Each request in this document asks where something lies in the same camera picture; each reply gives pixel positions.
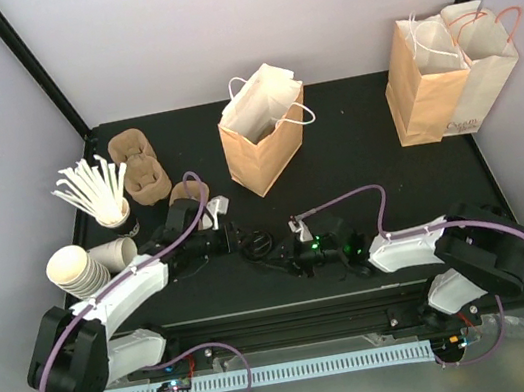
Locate black printed coffee cup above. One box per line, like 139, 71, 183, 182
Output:
239, 230, 274, 262

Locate kraft paper bag white handles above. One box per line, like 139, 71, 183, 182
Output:
218, 63, 317, 197

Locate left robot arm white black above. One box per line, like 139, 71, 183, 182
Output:
27, 195, 239, 392

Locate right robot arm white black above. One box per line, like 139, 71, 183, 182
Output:
267, 203, 524, 333

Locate stacked brown pulp cup carriers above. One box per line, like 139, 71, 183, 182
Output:
107, 128, 172, 206

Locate cup holding white straws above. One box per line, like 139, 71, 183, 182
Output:
51, 154, 140, 238

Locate stack of white paper cups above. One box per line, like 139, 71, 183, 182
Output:
45, 237, 138, 300

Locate tall kraft paper bag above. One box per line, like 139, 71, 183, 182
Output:
385, 15, 470, 147

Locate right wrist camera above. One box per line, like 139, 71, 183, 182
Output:
288, 217, 314, 243

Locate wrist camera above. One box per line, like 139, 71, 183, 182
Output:
201, 195, 229, 230
288, 217, 314, 243

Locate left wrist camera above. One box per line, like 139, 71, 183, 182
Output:
201, 195, 229, 230

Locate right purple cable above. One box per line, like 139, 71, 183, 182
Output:
295, 156, 524, 392

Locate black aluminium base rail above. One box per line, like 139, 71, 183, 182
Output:
118, 261, 524, 383

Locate light blue slotted cable duct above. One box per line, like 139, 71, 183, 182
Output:
107, 341, 435, 392

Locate white paper bag orange handles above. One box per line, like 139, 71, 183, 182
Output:
440, 0, 522, 137

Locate left black frame post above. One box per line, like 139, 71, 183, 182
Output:
0, 11, 91, 139

